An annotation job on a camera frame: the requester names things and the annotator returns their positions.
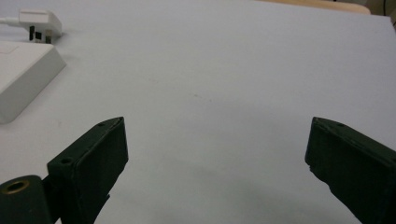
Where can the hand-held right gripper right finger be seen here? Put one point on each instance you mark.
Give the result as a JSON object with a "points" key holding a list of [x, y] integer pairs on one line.
{"points": [[358, 165]]}

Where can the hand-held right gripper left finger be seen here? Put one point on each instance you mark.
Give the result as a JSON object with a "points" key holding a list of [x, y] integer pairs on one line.
{"points": [[90, 161]]}

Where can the white power strip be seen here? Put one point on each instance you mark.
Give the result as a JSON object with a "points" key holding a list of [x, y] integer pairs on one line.
{"points": [[21, 74]]}

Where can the white power plug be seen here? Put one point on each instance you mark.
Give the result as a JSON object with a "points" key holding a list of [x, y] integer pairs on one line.
{"points": [[40, 22]]}

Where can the beige wooden board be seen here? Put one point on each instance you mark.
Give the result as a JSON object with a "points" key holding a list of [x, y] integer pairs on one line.
{"points": [[323, 4]]}

